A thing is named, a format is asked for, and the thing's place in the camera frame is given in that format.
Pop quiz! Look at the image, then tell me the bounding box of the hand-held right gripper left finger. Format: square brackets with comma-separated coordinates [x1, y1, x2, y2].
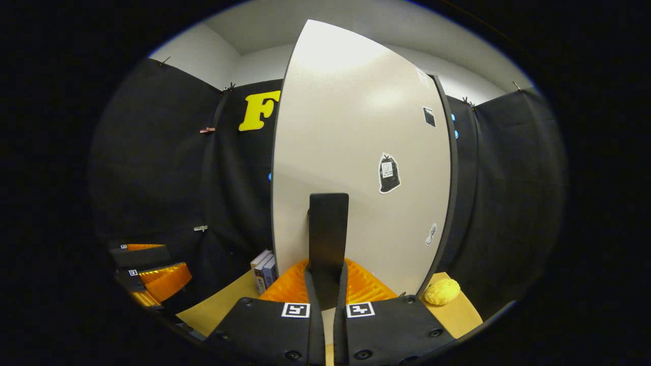
[206, 259, 326, 366]

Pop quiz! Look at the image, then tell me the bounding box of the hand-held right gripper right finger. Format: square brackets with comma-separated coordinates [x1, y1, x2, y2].
[333, 258, 456, 366]

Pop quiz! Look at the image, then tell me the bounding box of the black door handle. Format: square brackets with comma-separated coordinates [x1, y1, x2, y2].
[308, 193, 350, 311]

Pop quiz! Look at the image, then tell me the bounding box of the dark grey cabinet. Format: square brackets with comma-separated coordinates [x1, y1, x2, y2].
[417, 75, 459, 298]

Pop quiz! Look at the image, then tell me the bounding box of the beige cabinet door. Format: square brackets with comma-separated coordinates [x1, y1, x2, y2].
[271, 19, 453, 298]

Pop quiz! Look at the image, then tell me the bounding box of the black backdrop cloth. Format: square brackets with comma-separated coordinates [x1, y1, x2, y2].
[89, 58, 568, 326]

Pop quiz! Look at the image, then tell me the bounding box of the yellow lemon toy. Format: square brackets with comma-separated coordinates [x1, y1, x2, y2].
[425, 279, 461, 306]

